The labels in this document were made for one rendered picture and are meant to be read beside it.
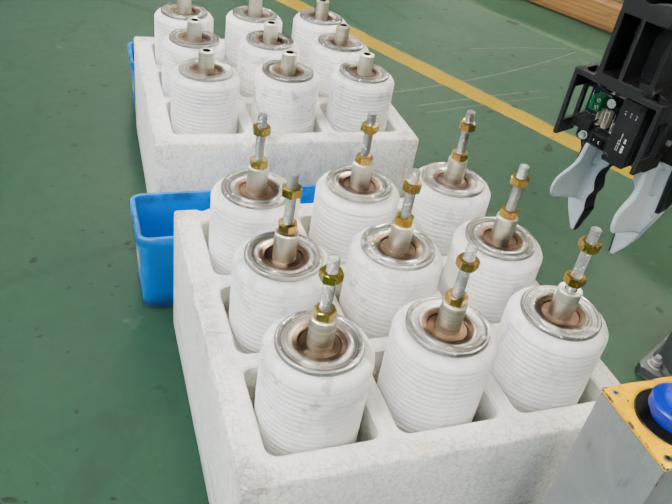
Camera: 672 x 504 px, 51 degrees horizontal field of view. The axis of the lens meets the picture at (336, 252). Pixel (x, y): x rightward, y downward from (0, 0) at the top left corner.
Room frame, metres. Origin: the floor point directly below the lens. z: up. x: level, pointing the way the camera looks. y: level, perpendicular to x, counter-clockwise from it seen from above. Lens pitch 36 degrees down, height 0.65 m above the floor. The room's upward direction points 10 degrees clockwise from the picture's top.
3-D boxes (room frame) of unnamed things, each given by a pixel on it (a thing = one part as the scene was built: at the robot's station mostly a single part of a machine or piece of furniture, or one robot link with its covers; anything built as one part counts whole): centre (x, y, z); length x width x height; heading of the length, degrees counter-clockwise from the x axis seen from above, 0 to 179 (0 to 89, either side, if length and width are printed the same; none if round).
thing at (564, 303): (0.52, -0.22, 0.26); 0.02 x 0.02 x 0.03
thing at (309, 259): (0.54, 0.05, 0.25); 0.08 x 0.08 x 0.01
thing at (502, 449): (0.58, -0.06, 0.09); 0.39 x 0.39 x 0.18; 24
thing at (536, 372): (0.52, -0.22, 0.16); 0.10 x 0.10 x 0.18
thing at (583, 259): (0.52, -0.22, 0.31); 0.01 x 0.01 x 0.08
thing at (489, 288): (0.63, -0.17, 0.16); 0.10 x 0.10 x 0.18
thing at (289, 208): (0.54, 0.05, 0.30); 0.01 x 0.01 x 0.08
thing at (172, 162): (1.08, 0.16, 0.09); 0.39 x 0.39 x 0.18; 23
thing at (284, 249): (0.54, 0.05, 0.26); 0.02 x 0.02 x 0.03
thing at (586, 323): (0.52, -0.22, 0.25); 0.08 x 0.08 x 0.01
